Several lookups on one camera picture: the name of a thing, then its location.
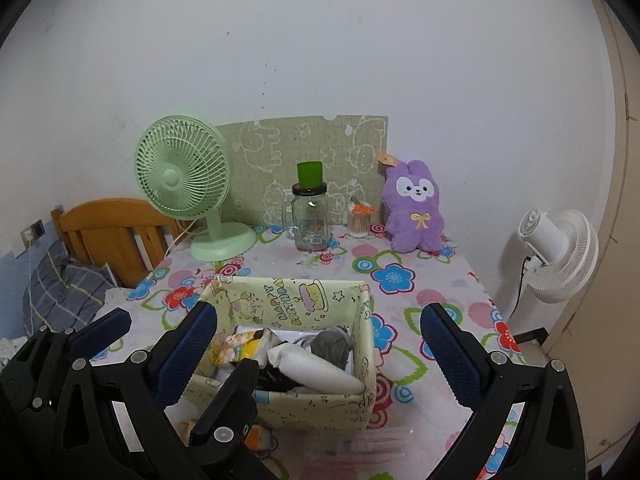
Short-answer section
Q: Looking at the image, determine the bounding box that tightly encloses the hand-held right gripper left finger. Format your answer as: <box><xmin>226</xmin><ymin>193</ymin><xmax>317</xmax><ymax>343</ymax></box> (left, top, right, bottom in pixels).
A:
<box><xmin>52</xmin><ymin>301</ymin><xmax>219</xmax><ymax>480</ymax></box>

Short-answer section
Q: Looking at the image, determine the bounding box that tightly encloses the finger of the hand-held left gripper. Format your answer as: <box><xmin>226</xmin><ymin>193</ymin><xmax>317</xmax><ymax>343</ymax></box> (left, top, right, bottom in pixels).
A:
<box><xmin>67</xmin><ymin>308</ymin><xmax>132</xmax><ymax>361</ymax></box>
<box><xmin>187</xmin><ymin>359</ymin><xmax>281</xmax><ymax>480</ymax></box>

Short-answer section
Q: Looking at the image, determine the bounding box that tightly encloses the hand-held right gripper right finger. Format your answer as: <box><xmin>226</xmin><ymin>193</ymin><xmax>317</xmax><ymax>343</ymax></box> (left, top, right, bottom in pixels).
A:
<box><xmin>420</xmin><ymin>302</ymin><xmax>586</xmax><ymax>480</ymax></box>

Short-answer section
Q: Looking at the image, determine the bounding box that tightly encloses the green orange tissue pack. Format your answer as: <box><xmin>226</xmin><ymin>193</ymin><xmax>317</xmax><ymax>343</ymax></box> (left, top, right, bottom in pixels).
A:
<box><xmin>245</xmin><ymin>425</ymin><xmax>276</xmax><ymax>458</ymax></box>

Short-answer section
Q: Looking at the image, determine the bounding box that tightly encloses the black cloth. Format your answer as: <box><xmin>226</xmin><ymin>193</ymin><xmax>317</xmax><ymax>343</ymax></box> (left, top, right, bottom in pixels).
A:
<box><xmin>255</xmin><ymin>360</ymin><xmax>306</xmax><ymax>393</ymax></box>

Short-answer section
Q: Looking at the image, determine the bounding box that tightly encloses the cartoon print tissue pack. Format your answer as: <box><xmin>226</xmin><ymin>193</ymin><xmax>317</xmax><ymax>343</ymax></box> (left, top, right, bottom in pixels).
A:
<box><xmin>212</xmin><ymin>328</ymin><xmax>273</xmax><ymax>367</ymax></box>

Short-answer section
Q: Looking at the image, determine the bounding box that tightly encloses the printed fabric storage box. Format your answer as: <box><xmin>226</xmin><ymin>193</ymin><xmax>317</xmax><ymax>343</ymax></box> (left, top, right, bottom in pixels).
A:
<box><xmin>187</xmin><ymin>276</ymin><xmax>378</xmax><ymax>431</ymax></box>

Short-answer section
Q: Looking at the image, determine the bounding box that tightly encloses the white cloth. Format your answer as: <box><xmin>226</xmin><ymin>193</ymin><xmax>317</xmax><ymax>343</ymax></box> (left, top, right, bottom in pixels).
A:
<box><xmin>267</xmin><ymin>342</ymin><xmax>366</xmax><ymax>394</ymax></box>

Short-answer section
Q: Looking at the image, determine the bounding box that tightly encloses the grey sock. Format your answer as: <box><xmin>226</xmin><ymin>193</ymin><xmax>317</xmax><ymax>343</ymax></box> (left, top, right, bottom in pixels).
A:
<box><xmin>310</xmin><ymin>326</ymin><xmax>353</xmax><ymax>368</ymax></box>

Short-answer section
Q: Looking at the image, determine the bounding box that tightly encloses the pink packet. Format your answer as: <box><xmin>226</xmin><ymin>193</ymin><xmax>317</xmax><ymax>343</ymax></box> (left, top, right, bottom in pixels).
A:
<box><xmin>307</xmin><ymin>430</ymin><xmax>416</xmax><ymax>466</ymax></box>

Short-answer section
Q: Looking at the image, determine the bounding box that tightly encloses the grey plaid pillow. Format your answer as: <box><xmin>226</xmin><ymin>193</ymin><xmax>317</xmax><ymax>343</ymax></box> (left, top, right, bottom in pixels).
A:
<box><xmin>22</xmin><ymin>240</ymin><xmax>118</xmax><ymax>333</ymax></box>

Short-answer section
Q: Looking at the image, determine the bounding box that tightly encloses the floral tablecloth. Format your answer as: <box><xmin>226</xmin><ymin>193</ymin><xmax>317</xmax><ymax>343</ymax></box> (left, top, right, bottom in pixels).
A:
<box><xmin>95</xmin><ymin>222</ymin><xmax>528</xmax><ymax>480</ymax></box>

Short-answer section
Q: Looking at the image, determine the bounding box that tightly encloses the white standing fan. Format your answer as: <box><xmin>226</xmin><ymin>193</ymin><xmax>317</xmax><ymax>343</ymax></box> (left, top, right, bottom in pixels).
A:
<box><xmin>507</xmin><ymin>208</ymin><xmax>599</xmax><ymax>318</ymax></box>

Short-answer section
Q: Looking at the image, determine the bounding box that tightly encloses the purple plush bunny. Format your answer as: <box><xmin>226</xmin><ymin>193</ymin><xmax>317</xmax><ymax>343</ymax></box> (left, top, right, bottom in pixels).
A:
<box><xmin>378</xmin><ymin>152</ymin><xmax>446</xmax><ymax>253</ymax></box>

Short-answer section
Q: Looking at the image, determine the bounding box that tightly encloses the cotton swab jar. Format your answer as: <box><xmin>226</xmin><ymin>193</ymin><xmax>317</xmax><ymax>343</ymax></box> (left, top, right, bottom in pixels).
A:
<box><xmin>347</xmin><ymin>197</ymin><xmax>375</xmax><ymax>238</ymax></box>

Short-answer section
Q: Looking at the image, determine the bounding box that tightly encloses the green desk fan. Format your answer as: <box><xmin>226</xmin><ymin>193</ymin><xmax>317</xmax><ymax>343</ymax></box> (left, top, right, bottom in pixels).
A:
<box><xmin>134</xmin><ymin>115</ymin><xmax>257</xmax><ymax>262</ymax></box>

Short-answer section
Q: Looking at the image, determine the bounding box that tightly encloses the glass jar mug green lid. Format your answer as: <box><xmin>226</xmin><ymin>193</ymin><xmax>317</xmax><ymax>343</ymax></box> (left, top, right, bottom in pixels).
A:
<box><xmin>282</xmin><ymin>161</ymin><xmax>331</xmax><ymax>252</ymax></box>

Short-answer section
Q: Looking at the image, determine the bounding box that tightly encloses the beige door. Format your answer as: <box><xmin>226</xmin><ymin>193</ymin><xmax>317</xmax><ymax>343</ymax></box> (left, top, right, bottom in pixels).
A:
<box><xmin>542</xmin><ymin>0</ymin><xmax>640</xmax><ymax>471</ymax></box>

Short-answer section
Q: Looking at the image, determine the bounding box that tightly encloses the green printed board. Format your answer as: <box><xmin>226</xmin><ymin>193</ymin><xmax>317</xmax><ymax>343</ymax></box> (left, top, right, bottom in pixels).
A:
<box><xmin>215</xmin><ymin>115</ymin><xmax>389</xmax><ymax>228</ymax></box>

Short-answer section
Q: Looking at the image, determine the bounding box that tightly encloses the white charging cable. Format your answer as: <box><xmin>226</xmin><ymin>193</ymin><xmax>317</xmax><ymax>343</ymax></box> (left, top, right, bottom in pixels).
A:
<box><xmin>26</xmin><ymin>245</ymin><xmax>40</xmax><ymax>331</ymax></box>

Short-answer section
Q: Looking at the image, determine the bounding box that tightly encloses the black fan cable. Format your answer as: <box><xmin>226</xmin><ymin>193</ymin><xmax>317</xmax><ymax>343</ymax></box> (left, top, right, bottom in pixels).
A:
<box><xmin>509</xmin><ymin>255</ymin><xmax>532</xmax><ymax>318</ymax></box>

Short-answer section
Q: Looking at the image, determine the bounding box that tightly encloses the white fan cable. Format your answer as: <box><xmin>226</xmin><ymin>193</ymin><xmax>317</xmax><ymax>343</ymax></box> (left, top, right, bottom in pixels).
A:
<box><xmin>165</xmin><ymin>217</ymin><xmax>196</xmax><ymax>261</ymax></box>

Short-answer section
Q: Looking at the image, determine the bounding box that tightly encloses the wall socket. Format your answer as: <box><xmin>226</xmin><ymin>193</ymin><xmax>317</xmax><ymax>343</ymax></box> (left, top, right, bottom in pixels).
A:
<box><xmin>20</xmin><ymin>218</ymin><xmax>46</xmax><ymax>247</ymax></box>

